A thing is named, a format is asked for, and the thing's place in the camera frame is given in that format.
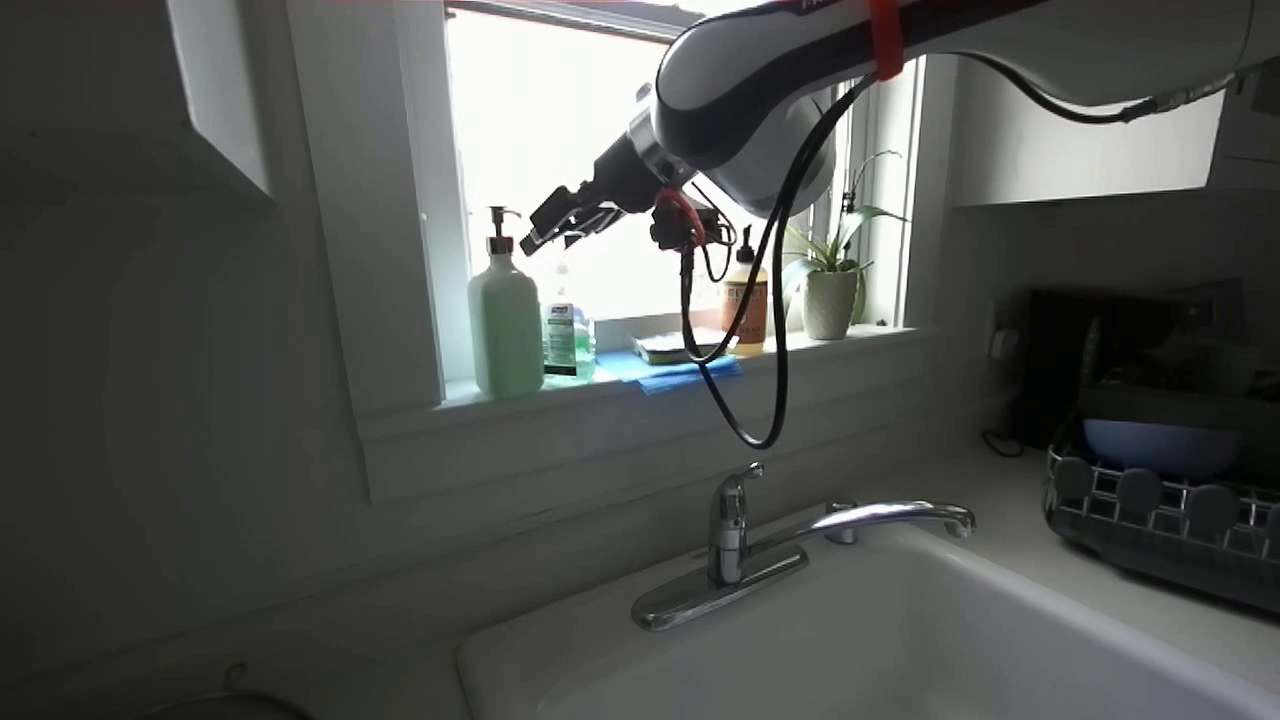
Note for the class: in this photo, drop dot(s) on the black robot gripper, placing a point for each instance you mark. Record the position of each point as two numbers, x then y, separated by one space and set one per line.
569 212

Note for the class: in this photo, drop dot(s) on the small clear soap bottle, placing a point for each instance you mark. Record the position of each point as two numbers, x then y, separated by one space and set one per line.
569 342

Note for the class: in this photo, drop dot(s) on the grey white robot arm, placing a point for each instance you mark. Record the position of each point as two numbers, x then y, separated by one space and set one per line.
735 97

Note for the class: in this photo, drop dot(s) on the tall green pump soap bottle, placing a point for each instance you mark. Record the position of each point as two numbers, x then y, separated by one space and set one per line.
504 310

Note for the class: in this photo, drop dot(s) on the blue cloth on windowsill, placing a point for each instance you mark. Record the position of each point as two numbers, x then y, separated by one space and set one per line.
659 379

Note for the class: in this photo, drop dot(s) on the small dish on windowsill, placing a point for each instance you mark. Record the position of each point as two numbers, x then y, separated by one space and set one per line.
675 351

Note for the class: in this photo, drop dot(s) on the brown bottle on windowsill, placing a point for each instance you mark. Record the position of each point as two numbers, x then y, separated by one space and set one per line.
745 292

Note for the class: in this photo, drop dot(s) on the chrome sink faucet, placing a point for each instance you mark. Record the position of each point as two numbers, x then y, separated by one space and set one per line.
743 563

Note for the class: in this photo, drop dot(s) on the white ceramic sink basin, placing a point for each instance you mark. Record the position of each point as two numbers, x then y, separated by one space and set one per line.
892 629

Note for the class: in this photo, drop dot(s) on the white potted green plant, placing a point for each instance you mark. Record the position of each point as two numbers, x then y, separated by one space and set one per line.
838 265

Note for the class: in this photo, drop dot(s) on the white upper cabinet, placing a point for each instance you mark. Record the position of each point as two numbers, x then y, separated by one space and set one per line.
1004 151

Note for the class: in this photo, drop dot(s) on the black coffee maker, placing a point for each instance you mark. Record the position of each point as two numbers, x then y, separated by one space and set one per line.
1119 358

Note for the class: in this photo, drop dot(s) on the blue bowl in rack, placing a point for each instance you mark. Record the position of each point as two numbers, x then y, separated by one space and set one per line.
1164 451

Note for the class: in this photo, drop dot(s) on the grey dish drying rack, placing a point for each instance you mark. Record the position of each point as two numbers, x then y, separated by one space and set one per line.
1219 542

